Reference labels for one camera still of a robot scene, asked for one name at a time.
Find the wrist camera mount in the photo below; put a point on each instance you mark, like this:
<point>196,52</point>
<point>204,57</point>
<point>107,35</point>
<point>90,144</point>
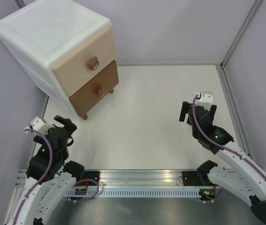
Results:
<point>40,125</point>
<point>204,99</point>

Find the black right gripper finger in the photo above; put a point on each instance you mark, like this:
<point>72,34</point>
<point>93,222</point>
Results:
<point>184,111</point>
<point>212,111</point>

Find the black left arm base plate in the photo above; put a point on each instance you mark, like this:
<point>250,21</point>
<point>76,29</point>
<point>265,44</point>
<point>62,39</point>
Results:
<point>89,178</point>

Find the white plastic shoe cabinet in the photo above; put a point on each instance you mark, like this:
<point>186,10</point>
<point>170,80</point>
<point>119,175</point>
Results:
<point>45,31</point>

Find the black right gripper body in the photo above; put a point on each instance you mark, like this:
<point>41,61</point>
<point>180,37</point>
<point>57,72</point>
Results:
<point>195,132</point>

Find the brown bear drawer knob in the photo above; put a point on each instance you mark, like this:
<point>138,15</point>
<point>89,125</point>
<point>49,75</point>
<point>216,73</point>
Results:
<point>93,64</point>

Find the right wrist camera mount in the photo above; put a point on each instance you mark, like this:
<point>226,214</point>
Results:
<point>204,99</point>

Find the brown lower drawer knob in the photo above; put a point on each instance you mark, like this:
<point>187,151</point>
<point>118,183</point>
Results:
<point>101,92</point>

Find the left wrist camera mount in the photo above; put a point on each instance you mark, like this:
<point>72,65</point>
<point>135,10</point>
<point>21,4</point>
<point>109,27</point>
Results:
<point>40,125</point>

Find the aluminium mounting rail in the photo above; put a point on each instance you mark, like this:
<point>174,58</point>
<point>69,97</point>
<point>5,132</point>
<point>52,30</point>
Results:
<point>147,178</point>

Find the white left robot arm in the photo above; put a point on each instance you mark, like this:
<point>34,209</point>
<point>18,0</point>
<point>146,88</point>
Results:
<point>49,175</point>

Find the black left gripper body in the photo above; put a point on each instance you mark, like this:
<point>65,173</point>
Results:
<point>40,139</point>

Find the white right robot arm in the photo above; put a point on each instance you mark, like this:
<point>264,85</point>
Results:
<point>248,182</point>

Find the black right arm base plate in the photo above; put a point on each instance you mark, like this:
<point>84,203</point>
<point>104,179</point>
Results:
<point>191,178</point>

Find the aluminium left frame post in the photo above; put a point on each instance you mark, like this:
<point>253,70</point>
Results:
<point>19,4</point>

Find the aluminium corner frame post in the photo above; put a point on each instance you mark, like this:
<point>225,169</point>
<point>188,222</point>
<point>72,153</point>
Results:
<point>253,10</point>

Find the white slotted cable duct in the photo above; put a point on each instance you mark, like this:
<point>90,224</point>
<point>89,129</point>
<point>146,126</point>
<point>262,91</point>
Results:
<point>149,192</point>

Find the beige drawer front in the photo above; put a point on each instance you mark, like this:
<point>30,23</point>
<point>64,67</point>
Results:
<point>79,66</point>

